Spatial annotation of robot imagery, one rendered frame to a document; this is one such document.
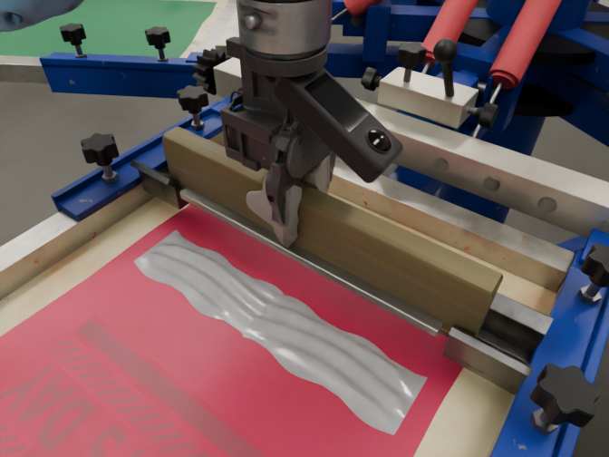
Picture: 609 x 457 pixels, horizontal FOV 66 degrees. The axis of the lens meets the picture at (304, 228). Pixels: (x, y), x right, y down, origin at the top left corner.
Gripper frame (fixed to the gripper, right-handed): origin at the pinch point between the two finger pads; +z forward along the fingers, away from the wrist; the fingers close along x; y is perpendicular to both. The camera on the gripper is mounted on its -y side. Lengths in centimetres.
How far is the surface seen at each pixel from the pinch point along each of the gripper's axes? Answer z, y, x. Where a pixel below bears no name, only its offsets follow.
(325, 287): 7.0, -3.6, 0.7
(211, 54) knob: -2.3, 36.2, -23.3
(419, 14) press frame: 0, 20, -70
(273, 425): 7.0, -8.8, 16.9
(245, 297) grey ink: 6.5, 2.7, 7.6
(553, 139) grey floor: 102, -4, -222
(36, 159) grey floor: 103, 203, -50
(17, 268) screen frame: 4.6, 25.3, 20.7
